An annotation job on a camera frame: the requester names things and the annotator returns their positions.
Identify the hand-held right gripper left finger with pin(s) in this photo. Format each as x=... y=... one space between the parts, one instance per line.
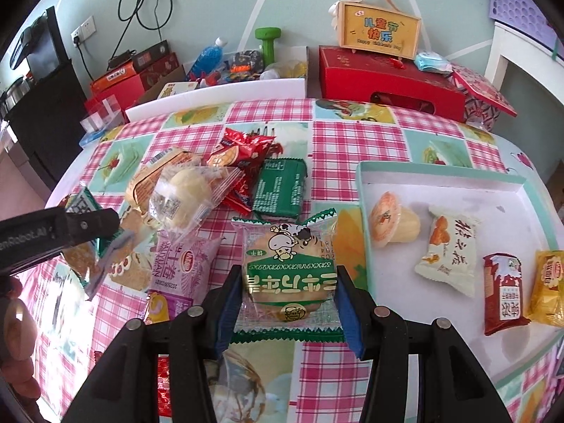
x=227 y=317

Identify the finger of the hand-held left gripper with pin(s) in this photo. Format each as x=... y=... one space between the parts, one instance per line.
x=92 y=224

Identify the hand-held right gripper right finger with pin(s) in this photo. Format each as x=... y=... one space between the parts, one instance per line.
x=348 y=317

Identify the white tray with teal rim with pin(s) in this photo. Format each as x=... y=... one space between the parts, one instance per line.
x=418 y=313

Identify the purple snack packet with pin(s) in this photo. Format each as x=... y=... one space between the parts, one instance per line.
x=185 y=260

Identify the green-label bun packet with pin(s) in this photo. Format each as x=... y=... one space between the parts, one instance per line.
x=288 y=273

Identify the yellow jelly cup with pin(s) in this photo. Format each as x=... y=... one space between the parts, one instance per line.
x=387 y=220

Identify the white snack packet orange picture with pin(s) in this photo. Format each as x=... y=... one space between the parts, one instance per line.
x=449 y=255

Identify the red-brown biscuit packet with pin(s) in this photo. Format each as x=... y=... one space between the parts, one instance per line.
x=502 y=299

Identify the yellow snack packet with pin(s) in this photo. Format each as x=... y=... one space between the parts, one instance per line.
x=548 y=291

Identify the person's left hand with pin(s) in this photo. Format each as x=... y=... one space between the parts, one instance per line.
x=17 y=335

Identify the orange cake packet with barcode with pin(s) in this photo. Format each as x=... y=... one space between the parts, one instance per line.
x=147 y=180

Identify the clear wrapped white bun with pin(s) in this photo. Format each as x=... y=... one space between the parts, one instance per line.
x=185 y=191

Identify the clear plastic box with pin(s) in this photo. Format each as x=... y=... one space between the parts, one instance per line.
x=101 y=114

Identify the black cabinet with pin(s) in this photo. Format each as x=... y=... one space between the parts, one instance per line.
x=48 y=119

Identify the red cracker-picture packet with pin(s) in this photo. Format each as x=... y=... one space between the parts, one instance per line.
x=222 y=157

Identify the orange-red carton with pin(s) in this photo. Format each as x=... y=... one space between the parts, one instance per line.
x=116 y=77

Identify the small yellow-white carton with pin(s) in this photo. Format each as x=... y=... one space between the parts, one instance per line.
x=176 y=90

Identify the white foam box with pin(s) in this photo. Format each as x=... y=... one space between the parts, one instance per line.
x=220 y=94

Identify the blue plastic bottle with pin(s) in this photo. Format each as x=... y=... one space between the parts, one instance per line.
x=207 y=59

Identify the dark patterned pouch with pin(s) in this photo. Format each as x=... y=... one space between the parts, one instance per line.
x=246 y=61

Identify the red gift box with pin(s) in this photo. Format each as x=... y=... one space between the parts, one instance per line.
x=387 y=83

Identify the clear plastic bottle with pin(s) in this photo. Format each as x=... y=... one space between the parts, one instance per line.
x=282 y=70

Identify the green dumbbell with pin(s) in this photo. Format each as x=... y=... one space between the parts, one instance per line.
x=268 y=46

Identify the red patterned lidded box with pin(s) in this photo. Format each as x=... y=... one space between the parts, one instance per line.
x=484 y=92

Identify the wet wipes pack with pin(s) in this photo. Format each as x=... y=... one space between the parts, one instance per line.
x=432 y=61

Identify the white desk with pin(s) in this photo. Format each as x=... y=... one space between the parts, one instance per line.
x=498 y=53

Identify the white wall outlet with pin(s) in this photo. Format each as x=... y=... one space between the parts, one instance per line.
x=83 y=31

